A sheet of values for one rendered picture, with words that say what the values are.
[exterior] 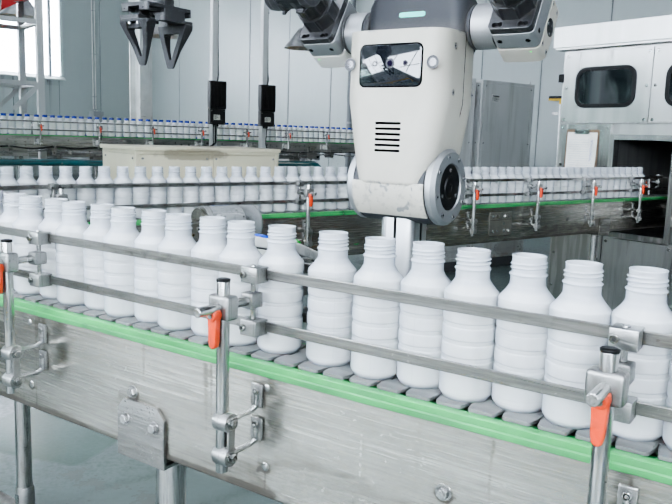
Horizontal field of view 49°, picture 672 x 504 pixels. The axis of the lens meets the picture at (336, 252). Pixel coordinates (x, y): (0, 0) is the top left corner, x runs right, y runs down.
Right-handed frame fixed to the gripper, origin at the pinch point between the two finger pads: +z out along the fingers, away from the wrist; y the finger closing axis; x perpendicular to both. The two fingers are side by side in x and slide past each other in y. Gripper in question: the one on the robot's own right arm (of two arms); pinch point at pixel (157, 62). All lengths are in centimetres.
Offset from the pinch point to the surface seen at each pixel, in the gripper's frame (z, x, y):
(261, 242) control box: 28.1, 25.9, 2.3
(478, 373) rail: 35, 70, 19
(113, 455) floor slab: 141, -127, -92
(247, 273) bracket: 29, 39, 21
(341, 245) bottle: 24, 50, 16
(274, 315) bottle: 34, 41, 18
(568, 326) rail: 29, 79, 19
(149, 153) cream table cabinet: 28, -269, -238
